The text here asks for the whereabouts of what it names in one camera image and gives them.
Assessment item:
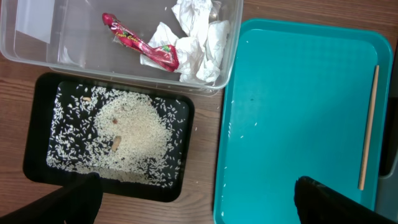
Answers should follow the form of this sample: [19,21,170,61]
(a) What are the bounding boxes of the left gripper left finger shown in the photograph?
[1,174,103,224]

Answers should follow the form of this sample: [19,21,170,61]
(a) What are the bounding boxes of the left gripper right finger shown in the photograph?
[294,176,395,224]

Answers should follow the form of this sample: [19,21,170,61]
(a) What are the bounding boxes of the white rice grains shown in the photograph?
[46,82,189,188]

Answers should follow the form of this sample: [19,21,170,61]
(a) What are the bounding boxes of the red snack wrapper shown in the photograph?
[102,13,180,72]

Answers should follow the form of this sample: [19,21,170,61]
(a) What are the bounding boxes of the white napkin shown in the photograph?
[149,0,230,84]

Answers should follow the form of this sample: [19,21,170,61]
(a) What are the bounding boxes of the grey dishwasher rack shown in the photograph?
[376,56,397,222]

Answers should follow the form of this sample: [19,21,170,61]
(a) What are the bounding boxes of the clear plastic waste bin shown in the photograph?
[1,0,243,96]

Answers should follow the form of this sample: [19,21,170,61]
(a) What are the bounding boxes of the black rectangular tray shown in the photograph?
[23,73,195,202]

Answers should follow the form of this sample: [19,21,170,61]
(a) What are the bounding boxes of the teal serving tray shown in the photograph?
[213,19,394,223]

